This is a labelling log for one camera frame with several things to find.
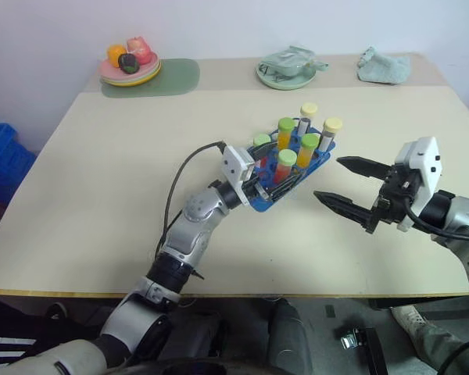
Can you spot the black bar with silver clip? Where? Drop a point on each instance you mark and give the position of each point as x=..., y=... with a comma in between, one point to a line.
x=375, y=351

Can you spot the dark liquid tube yellow cap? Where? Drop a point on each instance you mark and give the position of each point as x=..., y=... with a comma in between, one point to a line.
x=332, y=125
x=308, y=109

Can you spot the grey trouser leg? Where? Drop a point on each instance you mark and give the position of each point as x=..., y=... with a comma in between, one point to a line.
x=445, y=347

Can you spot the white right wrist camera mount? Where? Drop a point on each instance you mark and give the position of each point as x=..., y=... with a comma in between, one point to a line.
x=426, y=164

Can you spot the pale green round plate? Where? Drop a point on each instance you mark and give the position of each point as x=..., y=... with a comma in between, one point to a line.
x=285, y=85

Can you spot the red liquid tube green cap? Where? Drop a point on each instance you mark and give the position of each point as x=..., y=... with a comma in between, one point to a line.
x=287, y=157
x=262, y=139

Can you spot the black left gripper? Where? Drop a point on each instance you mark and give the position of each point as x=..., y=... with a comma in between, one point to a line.
x=258, y=189

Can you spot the black toy fruit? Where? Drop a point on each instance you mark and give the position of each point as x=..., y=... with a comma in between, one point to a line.
x=128, y=63

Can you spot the pink toy fruit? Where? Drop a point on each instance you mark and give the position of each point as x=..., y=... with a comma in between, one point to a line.
x=138, y=48

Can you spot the black table frame rail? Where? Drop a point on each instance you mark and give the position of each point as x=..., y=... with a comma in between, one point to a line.
x=414, y=303

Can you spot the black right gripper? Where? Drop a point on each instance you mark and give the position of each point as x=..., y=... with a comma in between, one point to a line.
x=392, y=199

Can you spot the white shoe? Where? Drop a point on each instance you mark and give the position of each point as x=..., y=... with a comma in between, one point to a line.
x=408, y=320

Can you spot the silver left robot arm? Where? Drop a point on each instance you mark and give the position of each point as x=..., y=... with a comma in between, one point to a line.
x=195, y=211

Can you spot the blue plastic crate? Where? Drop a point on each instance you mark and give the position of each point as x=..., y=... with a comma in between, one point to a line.
x=4, y=164

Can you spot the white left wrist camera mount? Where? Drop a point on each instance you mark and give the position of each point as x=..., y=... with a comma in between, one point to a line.
x=234, y=166

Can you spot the pink plate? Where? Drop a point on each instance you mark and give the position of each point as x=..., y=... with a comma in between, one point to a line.
x=111, y=68

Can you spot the blue test tube rack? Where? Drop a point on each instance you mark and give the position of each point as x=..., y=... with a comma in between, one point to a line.
x=263, y=206

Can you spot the black white-striped garment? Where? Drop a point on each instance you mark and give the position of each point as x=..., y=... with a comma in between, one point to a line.
x=8, y=347

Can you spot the green table mat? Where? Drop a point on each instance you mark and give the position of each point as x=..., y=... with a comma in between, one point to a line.
x=180, y=78

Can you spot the orange toy fruit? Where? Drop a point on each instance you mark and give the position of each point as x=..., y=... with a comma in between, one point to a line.
x=115, y=54

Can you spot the orange liquid tube green cap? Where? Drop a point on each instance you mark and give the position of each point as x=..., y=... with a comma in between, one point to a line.
x=286, y=125
x=309, y=141

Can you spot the dark grey rounded shape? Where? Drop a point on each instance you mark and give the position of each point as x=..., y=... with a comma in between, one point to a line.
x=291, y=340

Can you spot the pale green crumpled cloth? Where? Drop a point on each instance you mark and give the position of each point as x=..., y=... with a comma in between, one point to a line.
x=387, y=68

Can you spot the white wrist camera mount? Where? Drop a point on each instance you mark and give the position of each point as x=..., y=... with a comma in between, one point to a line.
x=234, y=166
x=426, y=164

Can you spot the yellow plate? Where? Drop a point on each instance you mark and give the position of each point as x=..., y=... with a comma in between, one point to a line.
x=142, y=82

